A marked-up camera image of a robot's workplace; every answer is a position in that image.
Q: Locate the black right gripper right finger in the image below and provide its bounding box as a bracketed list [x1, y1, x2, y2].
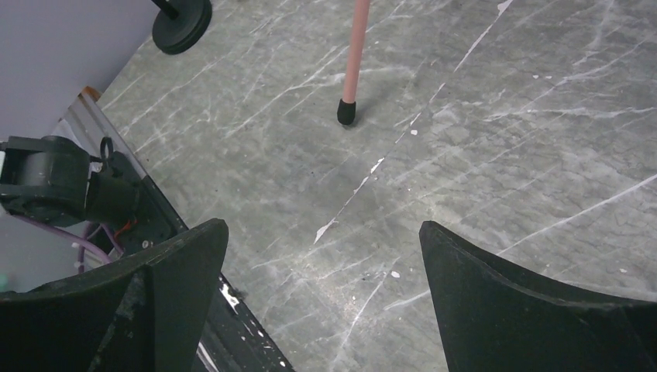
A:
[419, 221, 656, 371]

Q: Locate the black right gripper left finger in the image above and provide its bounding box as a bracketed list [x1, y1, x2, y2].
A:
[1, 219, 229, 371]

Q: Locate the black microphone stand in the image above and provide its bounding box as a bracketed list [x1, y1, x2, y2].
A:
[152, 0, 212, 55]

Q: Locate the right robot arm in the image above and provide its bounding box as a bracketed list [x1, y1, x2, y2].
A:
[1, 136, 656, 371]

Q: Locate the pink music stand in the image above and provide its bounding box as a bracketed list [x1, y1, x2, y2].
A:
[336, 0, 371, 126]

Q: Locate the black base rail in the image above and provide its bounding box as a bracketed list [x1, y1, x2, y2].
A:
[59, 88, 293, 371]

